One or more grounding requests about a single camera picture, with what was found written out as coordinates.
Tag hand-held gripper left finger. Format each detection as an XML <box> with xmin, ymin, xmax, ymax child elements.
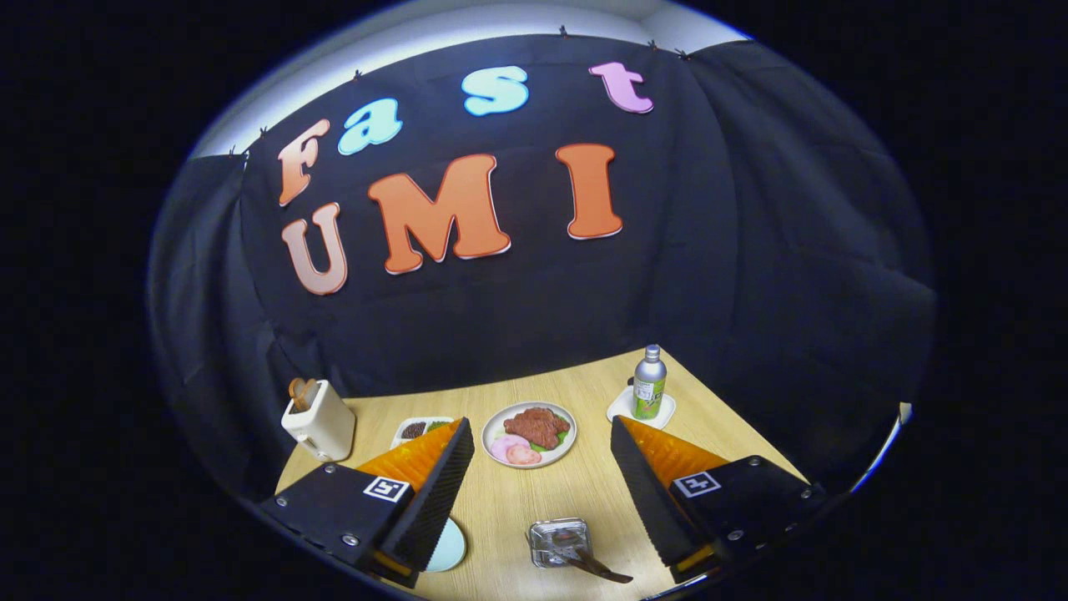
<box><xmin>260</xmin><ymin>417</ymin><xmax>476</xmax><ymax>589</ymax></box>

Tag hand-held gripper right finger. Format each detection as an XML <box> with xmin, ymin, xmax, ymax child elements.
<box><xmin>609</xmin><ymin>415</ymin><xmax>829</xmax><ymax>585</ymax></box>

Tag wooden handle spoon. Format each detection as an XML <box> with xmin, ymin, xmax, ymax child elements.
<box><xmin>551</xmin><ymin>531</ymin><xmax>614</xmax><ymax>577</ymax></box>

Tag light teal plate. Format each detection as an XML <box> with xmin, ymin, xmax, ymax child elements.
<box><xmin>424</xmin><ymin>518</ymin><xmax>468</xmax><ymax>573</ymax></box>

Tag white divided tray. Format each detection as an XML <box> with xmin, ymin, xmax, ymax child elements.
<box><xmin>390</xmin><ymin>417</ymin><xmax>456</xmax><ymax>450</ymax></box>

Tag white square coaster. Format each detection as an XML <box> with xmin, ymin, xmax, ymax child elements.
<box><xmin>607</xmin><ymin>385</ymin><xmax>676</xmax><ymax>427</ymax></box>

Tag pink ham slices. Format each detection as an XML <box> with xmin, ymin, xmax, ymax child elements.
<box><xmin>490</xmin><ymin>434</ymin><xmax>542</xmax><ymax>467</ymax></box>

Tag cream dinner plate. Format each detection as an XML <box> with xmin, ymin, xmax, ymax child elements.
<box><xmin>481</xmin><ymin>402</ymin><xmax>578</xmax><ymax>470</ymax></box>

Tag green label metal bottle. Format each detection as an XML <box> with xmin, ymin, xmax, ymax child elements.
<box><xmin>632</xmin><ymin>344</ymin><xmax>668</xmax><ymax>421</ymax></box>

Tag brown steak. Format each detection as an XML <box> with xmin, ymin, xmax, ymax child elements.
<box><xmin>503</xmin><ymin>407</ymin><xmax>572</xmax><ymax>450</ymax></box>

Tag white toaster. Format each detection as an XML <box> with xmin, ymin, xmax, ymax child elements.
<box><xmin>281</xmin><ymin>380</ymin><xmax>357</xmax><ymax>462</ymax></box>

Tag metal wire basket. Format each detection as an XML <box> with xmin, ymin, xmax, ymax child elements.
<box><xmin>526</xmin><ymin>518</ymin><xmax>593</xmax><ymax>570</ymax></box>

